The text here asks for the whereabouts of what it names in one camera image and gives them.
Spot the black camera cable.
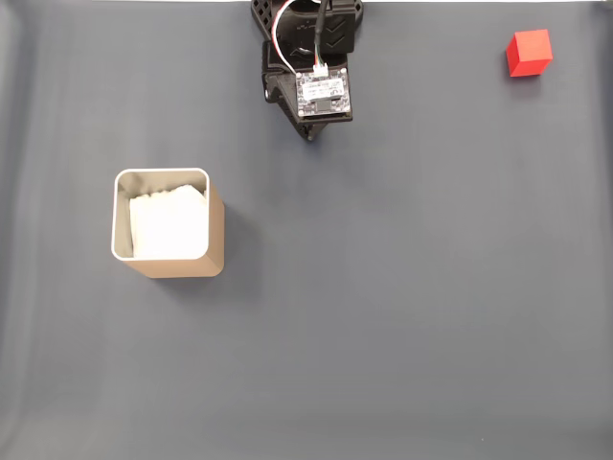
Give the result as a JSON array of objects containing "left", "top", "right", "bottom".
[{"left": 313, "top": 0, "right": 332, "bottom": 64}]

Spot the white tissue paper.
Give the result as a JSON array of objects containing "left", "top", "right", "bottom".
[{"left": 128, "top": 185, "right": 208, "bottom": 260}]

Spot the tan square box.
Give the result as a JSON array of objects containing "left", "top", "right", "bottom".
[{"left": 110, "top": 167, "right": 226, "bottom": 280}]

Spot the red cube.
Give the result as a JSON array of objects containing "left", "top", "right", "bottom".
[{"left": 506, "top": 28, "right": 555, "bottom": 79}]

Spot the white red servo cable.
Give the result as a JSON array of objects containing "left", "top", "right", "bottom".
[{"left": 269, "top": 0, "right": 301, "bottom": 76}]

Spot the dark grey mat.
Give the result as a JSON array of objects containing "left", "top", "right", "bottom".
[{"left": 0, "top": 2, "right": 613, "bottom": 460}]

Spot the camera circuit board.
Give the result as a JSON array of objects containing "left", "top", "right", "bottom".
[{"left": 295, "top": 66, "right": 353, "bottom": 119}]

